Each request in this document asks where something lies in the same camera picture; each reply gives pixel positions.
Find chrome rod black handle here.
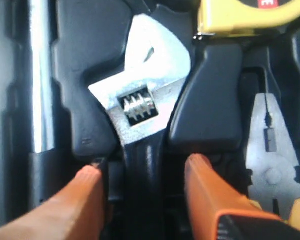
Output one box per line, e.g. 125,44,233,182
28,0,56,208

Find grey pliers yellow handles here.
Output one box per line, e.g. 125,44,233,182
245,93,300,230

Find black plastic tool case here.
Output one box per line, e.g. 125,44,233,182
0,0,300,240

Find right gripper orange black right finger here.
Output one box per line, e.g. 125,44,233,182
184,153,300,240

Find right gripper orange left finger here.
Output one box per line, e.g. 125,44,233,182
0,161,108,240

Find silver adjustable wrench black handle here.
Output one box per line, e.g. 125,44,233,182
88,14,192,240

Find yellow tape measure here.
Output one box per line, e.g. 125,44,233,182
193,0,300,40

